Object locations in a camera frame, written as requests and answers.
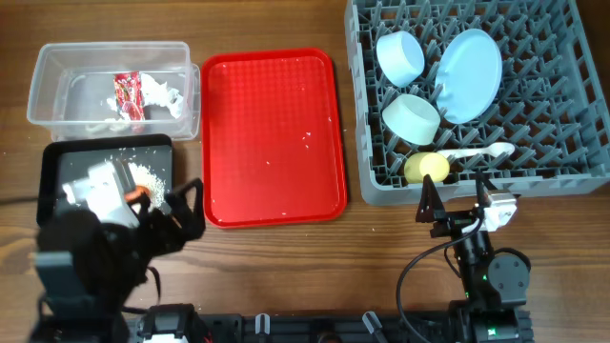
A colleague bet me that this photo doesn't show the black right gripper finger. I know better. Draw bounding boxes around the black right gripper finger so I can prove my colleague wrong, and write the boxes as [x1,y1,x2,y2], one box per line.
[476,171,496,208]
[416,174,446,223]

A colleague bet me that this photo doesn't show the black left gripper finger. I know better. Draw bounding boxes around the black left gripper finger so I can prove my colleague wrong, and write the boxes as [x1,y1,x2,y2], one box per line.
[128,192,151,219]
[165,178,204,224]

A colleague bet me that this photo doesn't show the orange carrot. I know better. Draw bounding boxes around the orange carrot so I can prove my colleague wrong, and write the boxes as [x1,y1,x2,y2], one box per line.
[125,185,151,202]

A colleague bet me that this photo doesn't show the white rice pile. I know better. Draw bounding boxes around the white rice pile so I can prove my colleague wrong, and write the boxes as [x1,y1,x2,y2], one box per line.
[128,162,166,208]

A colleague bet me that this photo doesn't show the white plastic spoon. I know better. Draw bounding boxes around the white plastic spoon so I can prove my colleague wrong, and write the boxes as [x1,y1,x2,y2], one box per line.
[437,142,516,159]

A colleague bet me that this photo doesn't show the yellow plastic cup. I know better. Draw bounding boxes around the yellow plastic cup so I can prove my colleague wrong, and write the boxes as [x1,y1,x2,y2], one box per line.
[404,152,450,184]

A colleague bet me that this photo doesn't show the light green bowl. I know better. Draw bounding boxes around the light green bowl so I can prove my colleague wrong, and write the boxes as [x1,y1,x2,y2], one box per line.
[381,94,440,146]

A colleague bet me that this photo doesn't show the white tissue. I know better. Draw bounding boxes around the white tissue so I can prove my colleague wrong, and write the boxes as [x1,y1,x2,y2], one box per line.
[106,71,184,121]

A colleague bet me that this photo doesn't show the red snack wrapper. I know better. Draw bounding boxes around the red snack wrapper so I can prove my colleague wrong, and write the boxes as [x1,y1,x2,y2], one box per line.
[113,71,145,121]

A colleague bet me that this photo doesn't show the light blue plate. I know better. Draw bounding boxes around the light blue plate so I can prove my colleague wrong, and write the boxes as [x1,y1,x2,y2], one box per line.
[435,29,503,124]

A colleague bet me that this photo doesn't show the light blue bowl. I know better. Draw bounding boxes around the light blue bowl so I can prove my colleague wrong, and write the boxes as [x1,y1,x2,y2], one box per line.
[376,31,425,87]

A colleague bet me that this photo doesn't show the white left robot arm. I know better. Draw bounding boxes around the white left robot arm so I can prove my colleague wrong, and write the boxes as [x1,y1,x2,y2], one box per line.
[30,191,205,342]

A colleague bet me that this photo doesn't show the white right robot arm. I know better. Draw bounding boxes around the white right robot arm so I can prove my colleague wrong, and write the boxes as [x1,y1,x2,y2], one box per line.
[165,173,533,342]

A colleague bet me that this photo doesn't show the grey dishwasher rack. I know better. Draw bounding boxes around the grey dishwasher rack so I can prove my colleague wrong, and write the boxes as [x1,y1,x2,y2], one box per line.
[344,1,609,206]

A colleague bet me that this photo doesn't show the clear plastic waste bin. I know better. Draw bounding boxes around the clear plastic waste bin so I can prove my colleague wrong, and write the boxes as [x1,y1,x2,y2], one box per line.
[27,41,201,141]

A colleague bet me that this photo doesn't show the black plastic tray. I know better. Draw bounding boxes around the black plastic tray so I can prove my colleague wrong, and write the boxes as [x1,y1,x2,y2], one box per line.
[36,134,173,226]

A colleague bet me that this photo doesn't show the red serving tray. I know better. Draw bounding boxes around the red serving tray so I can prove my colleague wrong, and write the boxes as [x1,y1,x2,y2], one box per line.
[201,48,348,229]

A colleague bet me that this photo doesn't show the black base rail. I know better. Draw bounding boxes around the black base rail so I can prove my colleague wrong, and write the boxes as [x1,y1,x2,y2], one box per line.
[190,310,533,343]

